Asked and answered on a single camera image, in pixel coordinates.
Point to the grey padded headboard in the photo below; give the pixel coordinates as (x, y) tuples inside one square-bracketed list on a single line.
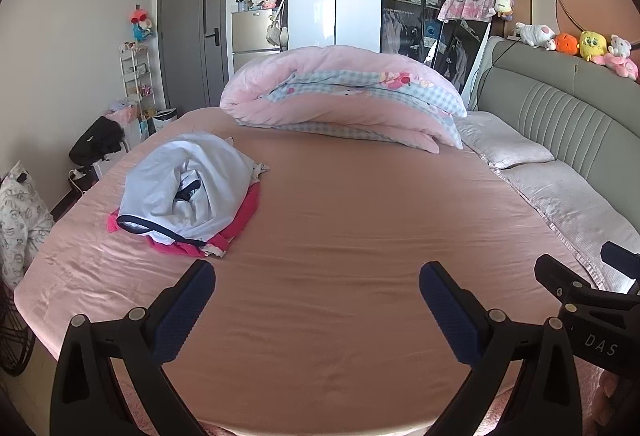
[(560, 116)]

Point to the white printed bag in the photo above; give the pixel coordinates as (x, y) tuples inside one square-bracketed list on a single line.
[(22, 226)]

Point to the black bag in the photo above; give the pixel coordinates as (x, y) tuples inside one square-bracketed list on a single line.
[(97, 141)]

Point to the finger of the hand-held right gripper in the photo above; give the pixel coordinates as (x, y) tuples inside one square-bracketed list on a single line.
[(557, 278), (622, 257)]

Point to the white shelf rack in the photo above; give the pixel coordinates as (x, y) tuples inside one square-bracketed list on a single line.
[(134, 76)]

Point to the pink checked folded quilt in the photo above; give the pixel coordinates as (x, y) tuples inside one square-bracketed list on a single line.
[(350, 116)]

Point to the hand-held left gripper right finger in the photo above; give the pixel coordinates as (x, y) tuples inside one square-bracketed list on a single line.
[(447, 316)]

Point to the grey door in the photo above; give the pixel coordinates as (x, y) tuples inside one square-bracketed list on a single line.
[(185, 41)]

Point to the small white plush toy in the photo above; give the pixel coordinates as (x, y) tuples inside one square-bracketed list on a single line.
[(244, 2)]

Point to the beige handbag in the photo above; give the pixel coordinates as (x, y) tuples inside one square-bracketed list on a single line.
[(274, 32)]

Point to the pink bed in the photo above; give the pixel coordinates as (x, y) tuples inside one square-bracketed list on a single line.
[(325, 241)]

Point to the small yellow plush doll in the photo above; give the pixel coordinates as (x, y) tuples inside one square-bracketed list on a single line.
[(504, 6)]

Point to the white cat plush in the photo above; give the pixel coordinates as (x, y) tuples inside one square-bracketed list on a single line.
[(535, 36)]

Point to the small printed cloth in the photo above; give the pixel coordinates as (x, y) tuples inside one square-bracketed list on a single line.
[(260, 168)]

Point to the orange plush toy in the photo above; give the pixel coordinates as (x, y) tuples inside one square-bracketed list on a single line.
[(567, 45)]

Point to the pale pink pillow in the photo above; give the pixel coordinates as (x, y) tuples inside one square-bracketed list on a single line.
[(565, 206), (505, 141)]

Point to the light blue navy-trimmed shirt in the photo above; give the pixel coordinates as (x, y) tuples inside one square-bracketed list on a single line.
[(160, 186)]

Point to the small pink plush toy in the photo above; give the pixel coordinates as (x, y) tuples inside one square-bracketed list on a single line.
[(269, 0)]

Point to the red and blue wall toy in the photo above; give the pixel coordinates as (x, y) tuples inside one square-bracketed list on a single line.
[(141, 24)]

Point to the grey fridge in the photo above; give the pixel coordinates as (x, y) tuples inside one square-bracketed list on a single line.
[(252, 36)]

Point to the pile of clothes pink navy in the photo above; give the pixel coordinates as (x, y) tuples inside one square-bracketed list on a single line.
[(242, 216)]

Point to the pink and white plush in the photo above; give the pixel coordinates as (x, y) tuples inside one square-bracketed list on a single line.
[(620, 59)]

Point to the person's pink fleece clothing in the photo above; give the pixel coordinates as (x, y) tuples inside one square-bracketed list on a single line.
[(602, 396)]

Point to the yellow square plush toy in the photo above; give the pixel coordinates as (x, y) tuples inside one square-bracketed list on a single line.
[(593, 45)]

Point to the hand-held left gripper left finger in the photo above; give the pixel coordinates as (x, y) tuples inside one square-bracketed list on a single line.
[(185, 311)]

